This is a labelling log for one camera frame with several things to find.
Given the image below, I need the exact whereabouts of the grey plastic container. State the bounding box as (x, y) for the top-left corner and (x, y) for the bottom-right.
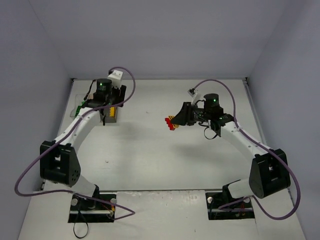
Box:
(104, 106), (118, 123)

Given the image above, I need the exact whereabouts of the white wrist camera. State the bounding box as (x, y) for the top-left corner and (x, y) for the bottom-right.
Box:
(187, 88), (202, 106)
(107, 70), (123, 89)

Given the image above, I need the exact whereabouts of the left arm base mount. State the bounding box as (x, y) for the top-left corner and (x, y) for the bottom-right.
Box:
(68, 194), (116, 223)

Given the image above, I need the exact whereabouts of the clear plastic container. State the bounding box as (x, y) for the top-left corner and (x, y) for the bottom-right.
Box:
(69, 94), (85, 119)

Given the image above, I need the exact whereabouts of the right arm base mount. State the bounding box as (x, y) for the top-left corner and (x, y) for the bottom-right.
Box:
(205, 187), (255, 221)

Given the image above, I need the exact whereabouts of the yellow long lego brick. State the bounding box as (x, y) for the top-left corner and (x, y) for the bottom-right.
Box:
(109, 107), (117, 118)

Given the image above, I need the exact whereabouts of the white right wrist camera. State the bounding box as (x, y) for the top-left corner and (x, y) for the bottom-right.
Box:
(187, 88), (202, 106)

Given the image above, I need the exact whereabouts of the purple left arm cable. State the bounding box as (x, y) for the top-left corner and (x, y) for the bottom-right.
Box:
(14, 66), (136, 221)

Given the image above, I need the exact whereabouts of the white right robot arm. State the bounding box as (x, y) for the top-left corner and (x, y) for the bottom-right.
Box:
(166, 93), (291, 199)

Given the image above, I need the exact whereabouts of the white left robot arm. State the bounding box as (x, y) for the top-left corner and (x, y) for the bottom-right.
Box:
(40, 76), (127, 198)

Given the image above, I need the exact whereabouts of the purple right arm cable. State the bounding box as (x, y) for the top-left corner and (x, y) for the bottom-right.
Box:
(193, 79), (300, 221)

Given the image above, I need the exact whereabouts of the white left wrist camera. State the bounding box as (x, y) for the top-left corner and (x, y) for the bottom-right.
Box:
(107, 70), (123, 89)

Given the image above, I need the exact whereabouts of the red curved lego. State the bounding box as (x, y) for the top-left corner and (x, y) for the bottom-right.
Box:
(164, 117), (176, 131)

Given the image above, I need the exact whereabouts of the green lego in container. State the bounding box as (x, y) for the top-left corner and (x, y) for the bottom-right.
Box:
(75, 101), (85, 117)

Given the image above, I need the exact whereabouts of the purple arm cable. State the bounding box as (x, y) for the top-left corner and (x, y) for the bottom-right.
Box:
(193, 79), (300, 221)
(14, 66), (136, 221)

